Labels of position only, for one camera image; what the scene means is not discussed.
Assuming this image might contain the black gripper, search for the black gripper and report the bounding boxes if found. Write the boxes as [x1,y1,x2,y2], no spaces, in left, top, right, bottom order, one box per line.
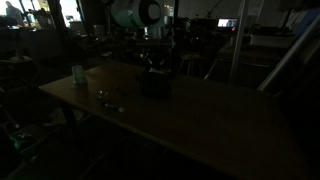
[143,27,172,66]

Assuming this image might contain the black box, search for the black box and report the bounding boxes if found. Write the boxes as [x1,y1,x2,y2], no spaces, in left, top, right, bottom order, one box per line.
[138,67,174,99]

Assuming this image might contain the black vertical stand pole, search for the black vertical stand pole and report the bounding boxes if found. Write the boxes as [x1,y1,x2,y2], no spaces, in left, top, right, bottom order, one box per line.
[170,0,183,77]

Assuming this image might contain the wooden stool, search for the wooden stool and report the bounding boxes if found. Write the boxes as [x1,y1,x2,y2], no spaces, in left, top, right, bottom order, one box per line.
[179,53,206,78]

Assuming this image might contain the crumpled clear wrapper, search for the crumpled clear wrapper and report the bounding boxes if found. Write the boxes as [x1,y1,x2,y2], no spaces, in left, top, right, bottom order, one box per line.
[95,89,110,101]

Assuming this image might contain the small metallic objects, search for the small metallic objects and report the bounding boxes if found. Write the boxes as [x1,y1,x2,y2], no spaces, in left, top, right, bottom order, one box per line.
[103,102,126,114]

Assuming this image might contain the lit monitor screen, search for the lit monitor screen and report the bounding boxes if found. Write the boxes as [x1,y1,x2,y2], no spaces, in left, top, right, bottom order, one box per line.
[217,18,239,29]

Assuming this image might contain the white paper cup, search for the white paper cup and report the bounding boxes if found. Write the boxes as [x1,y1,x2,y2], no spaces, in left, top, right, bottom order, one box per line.
[71,64,88,85]

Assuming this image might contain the silver metal pole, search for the silver metal pole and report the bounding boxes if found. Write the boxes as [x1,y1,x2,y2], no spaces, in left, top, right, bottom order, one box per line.
[229,0,250,83]

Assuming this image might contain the grey slanted tripod leg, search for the grey slanted tripod leg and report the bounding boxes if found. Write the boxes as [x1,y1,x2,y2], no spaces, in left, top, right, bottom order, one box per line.
[256,15,320,92]

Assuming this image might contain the person in background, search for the person in background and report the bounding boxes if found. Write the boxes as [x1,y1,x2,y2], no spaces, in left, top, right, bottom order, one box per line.
[5,0,25,26]

